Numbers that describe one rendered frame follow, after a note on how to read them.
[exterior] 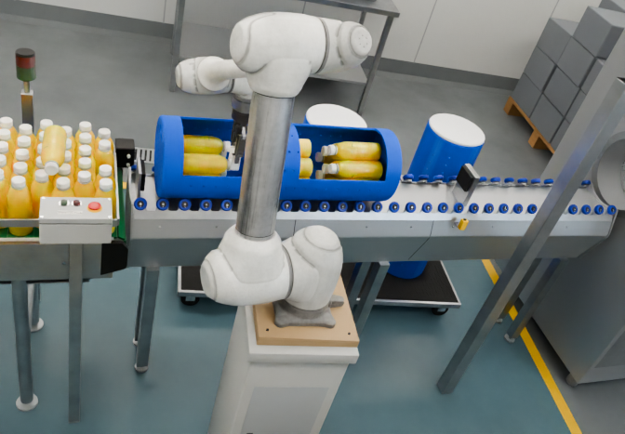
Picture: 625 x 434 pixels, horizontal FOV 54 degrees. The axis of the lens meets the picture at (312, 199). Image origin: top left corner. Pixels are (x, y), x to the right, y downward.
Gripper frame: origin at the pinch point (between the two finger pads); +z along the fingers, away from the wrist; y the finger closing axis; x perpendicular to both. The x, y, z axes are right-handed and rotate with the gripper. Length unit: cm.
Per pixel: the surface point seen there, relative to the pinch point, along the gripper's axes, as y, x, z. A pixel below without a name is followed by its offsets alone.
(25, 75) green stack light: 38, 69, -5
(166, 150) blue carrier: -4.9, 24.1, -5.7
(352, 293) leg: 10, -73, 84
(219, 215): -6.0, 3.4, 20.9
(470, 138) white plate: 37, -121, 10
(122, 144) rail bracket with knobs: 24.9, 36.0, 13.1
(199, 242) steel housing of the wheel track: -7.8, 9.3, 32.3
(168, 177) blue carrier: -8.8, 23.1, 2.6
